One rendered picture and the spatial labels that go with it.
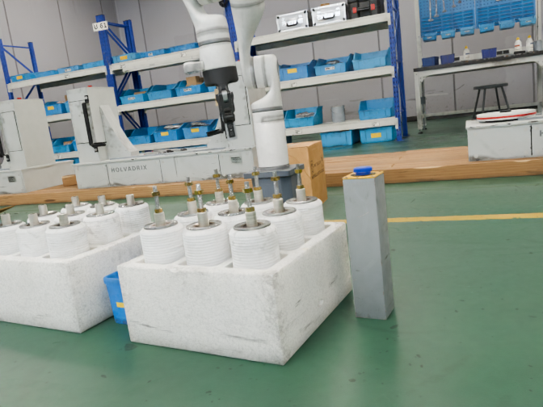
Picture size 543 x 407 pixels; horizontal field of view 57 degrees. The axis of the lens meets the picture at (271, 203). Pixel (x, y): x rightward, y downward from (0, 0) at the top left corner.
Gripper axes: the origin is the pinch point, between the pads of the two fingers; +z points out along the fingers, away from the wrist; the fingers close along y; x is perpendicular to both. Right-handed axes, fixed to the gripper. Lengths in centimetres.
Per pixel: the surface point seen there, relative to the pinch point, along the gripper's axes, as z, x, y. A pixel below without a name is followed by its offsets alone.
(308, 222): 23.1, -13.7, -2.3
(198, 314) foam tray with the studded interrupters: 33.5, 13.5, -17.7
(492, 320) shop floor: 45, -45, -24
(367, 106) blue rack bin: 25, -173, 468
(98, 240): 22.7, 39.5, 19.2
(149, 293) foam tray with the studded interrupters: 29.5, 23.6, -10.6
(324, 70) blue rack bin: -23, -123, 443
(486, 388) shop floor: 44, -31, -46
